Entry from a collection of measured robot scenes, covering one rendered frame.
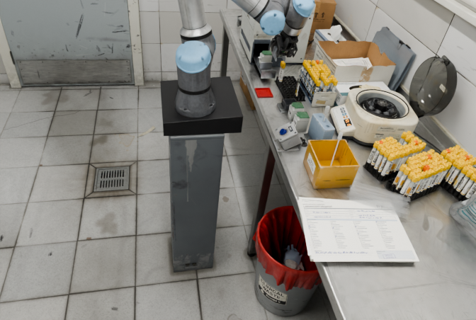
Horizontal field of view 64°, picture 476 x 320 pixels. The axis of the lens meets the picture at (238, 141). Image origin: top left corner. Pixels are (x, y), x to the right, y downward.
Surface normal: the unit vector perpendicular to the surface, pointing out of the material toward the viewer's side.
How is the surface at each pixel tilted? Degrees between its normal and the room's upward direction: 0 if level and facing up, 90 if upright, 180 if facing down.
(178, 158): 90
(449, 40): 90
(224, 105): 4
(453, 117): 90
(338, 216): 0
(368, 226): 1
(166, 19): 90
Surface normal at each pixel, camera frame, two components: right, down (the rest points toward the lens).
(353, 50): 0.18, 0.61
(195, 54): 0.03, -0.68
